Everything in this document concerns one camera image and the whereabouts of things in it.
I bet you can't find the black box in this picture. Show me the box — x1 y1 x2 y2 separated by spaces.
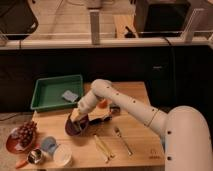
133 0 191 37

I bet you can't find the white cup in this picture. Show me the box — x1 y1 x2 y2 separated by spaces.
53 144 72 167

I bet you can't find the red plate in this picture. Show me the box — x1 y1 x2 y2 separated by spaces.
6 129 36 154

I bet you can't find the purple grapes bunch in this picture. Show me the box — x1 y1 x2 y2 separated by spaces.
18 121 37 148

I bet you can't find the yellow chopstick left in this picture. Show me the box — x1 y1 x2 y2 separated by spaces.
94 135 109 163

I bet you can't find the silver fork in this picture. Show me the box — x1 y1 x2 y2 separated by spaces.
114 126 133 156

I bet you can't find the wooden board with black clamp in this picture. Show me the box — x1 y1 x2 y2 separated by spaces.
113 14 137 39

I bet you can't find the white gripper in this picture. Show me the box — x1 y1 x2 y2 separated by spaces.
78 91 100 115

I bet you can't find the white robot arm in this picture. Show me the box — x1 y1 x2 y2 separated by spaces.
78 79 213 171

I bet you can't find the grey metal post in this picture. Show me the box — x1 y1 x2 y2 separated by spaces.
89 9 100 45

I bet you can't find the purple bowl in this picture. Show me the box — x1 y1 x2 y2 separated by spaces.
65 115 89 136

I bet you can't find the blue cup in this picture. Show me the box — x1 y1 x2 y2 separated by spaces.
40 136 58 155

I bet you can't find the yellow eraser sponge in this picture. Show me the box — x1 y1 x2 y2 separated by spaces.
71 108 86 122

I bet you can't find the black office chair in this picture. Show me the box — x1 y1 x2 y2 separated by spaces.
0 0 39 40

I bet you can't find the grey blue sponge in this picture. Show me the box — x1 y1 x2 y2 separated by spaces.
62 90 78 102

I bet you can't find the metal measuring cup orange handle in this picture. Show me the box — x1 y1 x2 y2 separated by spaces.
15 148 44 169

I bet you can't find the green plastic tray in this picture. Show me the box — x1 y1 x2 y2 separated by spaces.
31 75 84 112

